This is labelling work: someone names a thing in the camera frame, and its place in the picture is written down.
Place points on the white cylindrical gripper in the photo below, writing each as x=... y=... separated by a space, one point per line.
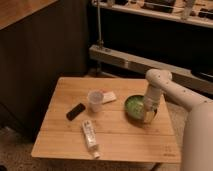
x=151 y=102

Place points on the green ceramic bowl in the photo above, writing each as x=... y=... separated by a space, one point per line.
x=135 y=108

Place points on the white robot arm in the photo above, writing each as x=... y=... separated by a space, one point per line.
x=197 y=145

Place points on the clear plastic cup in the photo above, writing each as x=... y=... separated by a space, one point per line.
x=95 y=100

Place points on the white tube with cap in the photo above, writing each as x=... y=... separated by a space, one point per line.
x=90 y=138

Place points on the black rectangular remote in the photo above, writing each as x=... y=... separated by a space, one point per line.
x=75 y=111

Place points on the wooden square table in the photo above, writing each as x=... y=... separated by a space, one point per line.
x=118 y=139

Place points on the grey metal shelf rack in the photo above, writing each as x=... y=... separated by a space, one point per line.
x=176 y=35

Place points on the dark wooden cabinet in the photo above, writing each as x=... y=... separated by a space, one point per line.
x=34 y=53

